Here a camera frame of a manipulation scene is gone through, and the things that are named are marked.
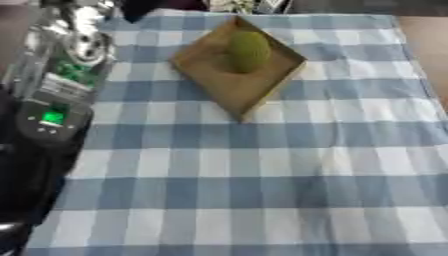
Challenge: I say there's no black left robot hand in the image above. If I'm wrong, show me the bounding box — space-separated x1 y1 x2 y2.
117 0 210 24

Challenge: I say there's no green oval toy fruit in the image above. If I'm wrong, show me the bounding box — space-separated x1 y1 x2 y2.
224 30 273 74

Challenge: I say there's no tan cardboard box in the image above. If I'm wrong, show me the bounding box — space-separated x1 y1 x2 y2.
168 15 310 123

